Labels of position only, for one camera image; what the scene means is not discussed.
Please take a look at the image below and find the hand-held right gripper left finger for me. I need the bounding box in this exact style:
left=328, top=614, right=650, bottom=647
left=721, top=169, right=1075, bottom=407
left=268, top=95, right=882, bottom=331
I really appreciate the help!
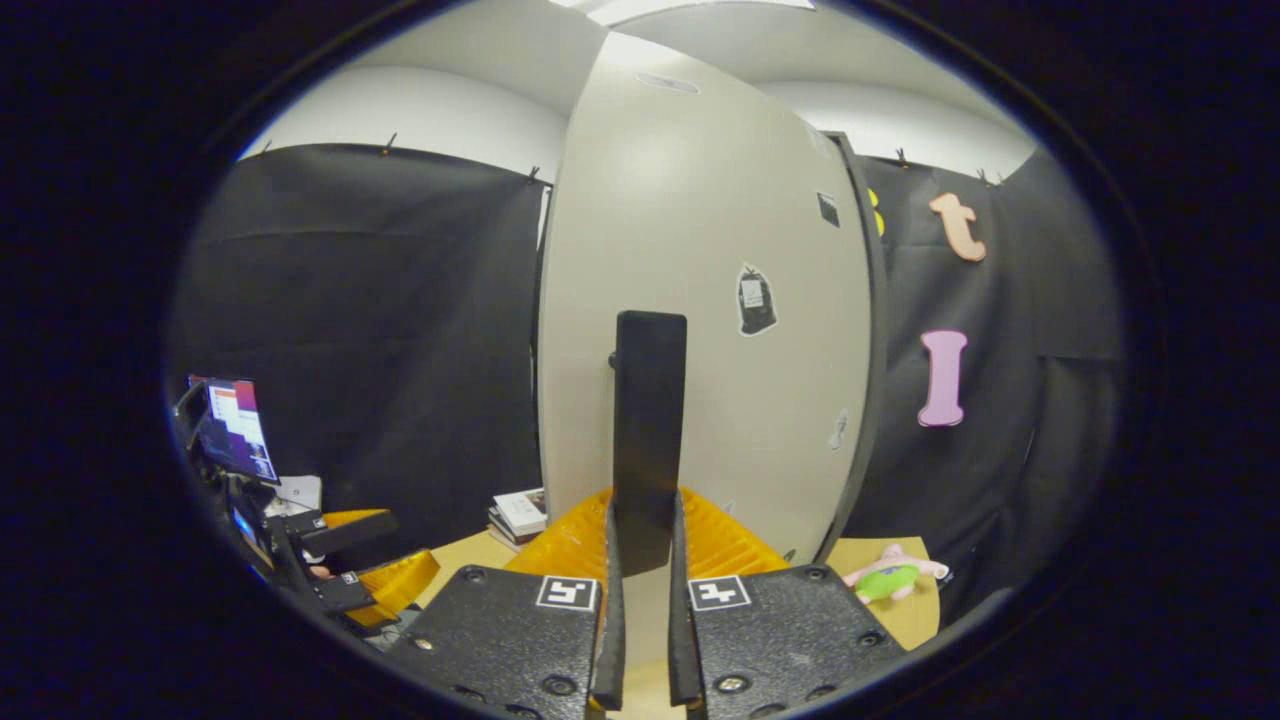
left=383, top=486, right=628, bottom=720

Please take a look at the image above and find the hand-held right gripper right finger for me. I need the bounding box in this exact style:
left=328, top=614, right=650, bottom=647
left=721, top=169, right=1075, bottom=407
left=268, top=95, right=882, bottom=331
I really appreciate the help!
left=666, top=486, right=908, bottom=720

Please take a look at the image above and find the black door handle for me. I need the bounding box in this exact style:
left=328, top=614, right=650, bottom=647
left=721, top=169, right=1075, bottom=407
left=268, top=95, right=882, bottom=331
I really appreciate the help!
left=610, top=310, right=689, bottom=578

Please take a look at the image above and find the dark grey cabinet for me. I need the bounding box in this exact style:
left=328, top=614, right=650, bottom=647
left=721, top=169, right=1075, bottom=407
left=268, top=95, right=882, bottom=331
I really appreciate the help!
left=825, top=130, right=893, bottom=566

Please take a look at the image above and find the grey cabinet door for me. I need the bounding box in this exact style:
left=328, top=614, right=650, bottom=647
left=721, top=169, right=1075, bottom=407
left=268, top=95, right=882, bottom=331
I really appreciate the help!
left=535, top=30, right=876, bottom=666

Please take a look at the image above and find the white paper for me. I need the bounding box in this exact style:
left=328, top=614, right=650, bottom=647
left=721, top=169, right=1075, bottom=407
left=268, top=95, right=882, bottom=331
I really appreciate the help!
left=270, top=475, right=323, bottom=516

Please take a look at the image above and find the small lit screen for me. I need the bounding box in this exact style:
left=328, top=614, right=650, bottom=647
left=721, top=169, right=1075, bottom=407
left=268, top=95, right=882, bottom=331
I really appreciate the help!
left=190, top=375, right=281, bottom=486

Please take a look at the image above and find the stack of books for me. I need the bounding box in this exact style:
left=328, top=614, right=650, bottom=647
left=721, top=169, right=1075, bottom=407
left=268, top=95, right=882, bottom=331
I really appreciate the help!
left=488, top=488, right=549, bottom=551

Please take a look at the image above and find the pink and green plush toy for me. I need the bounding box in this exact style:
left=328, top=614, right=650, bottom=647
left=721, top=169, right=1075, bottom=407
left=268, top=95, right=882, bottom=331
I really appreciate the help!
left=842, top=543, right=951, bottom=604

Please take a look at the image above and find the black backdrop cloth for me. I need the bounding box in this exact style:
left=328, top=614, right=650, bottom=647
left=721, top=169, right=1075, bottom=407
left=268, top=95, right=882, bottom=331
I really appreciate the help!
left=165, top=143, right=1126, bottom=626

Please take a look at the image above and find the large ceiling light panel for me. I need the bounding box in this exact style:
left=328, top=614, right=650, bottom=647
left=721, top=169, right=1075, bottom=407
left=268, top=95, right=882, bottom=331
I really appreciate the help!
left=550, top=0, right=816, bottom=26

